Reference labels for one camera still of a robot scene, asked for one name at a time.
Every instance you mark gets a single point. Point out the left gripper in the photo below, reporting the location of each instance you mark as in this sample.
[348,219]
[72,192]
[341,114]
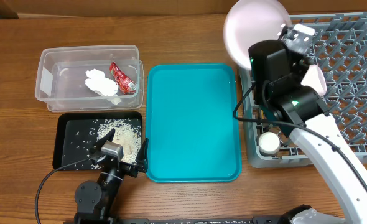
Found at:
[142,162]

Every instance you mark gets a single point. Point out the red snack wrapper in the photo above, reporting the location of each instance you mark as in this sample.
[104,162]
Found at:
[126,85]

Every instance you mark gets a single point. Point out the white napkin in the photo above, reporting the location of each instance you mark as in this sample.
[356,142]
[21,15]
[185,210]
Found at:
[98,83]

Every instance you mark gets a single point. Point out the white paper cup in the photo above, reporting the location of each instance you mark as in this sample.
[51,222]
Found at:
[269,144]

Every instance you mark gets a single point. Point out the large white plate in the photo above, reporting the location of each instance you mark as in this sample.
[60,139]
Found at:
[249,22]

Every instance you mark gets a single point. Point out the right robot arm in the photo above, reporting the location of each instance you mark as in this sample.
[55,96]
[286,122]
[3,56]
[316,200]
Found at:
[290,94]

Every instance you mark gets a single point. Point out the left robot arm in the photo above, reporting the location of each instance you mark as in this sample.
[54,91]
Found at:
[95,199]

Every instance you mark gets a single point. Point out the grey dishwasher rack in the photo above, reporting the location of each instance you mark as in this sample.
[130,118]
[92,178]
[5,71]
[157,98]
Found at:
[339,48]

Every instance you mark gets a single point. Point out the pile of cooked rice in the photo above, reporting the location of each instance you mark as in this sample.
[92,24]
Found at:
[124,137]

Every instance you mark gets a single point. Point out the black plastic tray bin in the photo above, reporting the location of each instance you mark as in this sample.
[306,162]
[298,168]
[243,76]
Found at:
[62,155]

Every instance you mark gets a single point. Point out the teal plastic serving tray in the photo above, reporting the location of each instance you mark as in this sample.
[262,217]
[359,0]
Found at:
[193,136]

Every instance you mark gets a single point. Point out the clear plastic storage bin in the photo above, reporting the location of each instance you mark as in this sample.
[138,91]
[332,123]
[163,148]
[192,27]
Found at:
[62,71]

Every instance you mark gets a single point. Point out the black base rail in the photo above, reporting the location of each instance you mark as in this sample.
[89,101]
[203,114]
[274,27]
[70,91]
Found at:
[253,220]

